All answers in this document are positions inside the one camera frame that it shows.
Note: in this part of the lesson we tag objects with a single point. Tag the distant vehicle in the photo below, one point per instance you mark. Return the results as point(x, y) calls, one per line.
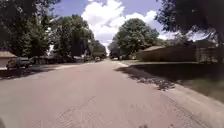
point(97, 59)

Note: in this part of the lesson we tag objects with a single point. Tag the rounded green tree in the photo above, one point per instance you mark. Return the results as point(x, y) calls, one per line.
point(133, 35)

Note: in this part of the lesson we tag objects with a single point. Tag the grey asphalt road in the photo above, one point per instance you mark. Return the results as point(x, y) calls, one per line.
point(93, 96)

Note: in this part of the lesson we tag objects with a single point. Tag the broad green tree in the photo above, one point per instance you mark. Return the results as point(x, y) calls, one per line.
point(71, 36)

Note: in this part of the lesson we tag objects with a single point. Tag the brown low building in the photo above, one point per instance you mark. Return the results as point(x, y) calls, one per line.
point(173, 53)

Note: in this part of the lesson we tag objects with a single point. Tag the pale concrete kerb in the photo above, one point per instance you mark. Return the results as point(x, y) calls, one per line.
point(196, 104)

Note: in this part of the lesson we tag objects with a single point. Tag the patchy grass lawn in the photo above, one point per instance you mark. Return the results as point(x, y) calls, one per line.
point(204, 82)

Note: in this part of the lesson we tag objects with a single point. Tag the parked vehicle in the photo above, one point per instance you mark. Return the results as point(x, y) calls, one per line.
point(18, 62)

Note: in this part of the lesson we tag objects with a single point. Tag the dark large tree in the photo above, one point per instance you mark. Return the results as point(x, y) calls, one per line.
point(195, 15)

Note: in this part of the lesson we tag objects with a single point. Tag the dark tree group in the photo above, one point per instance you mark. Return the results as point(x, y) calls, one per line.
point(23, 26)

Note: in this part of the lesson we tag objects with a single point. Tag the pale house with garage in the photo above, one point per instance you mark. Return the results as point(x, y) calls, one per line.
point(5, 58)

